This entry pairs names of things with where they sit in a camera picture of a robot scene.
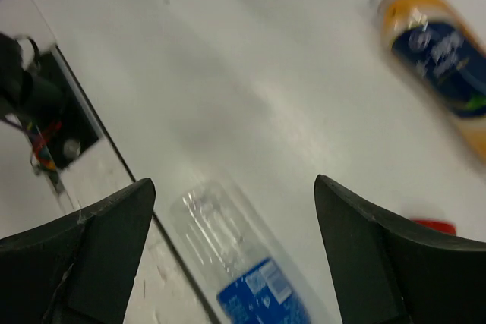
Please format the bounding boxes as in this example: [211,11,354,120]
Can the orange juice bottle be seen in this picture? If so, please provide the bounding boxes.
[370,0,485,160]

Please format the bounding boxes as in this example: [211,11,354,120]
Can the red cap crushed bottle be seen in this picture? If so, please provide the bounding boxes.
[412,219,456,236]

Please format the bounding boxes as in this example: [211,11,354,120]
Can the clear bottle blue label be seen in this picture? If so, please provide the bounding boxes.
[170,181,333,323]

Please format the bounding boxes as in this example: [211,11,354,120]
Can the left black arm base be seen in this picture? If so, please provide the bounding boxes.
[1,34,103,193]

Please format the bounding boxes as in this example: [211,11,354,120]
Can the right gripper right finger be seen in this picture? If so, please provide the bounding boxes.
[314,175,485,323]

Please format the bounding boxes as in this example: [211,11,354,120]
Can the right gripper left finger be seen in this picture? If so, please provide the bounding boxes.
[1,178,156,323]

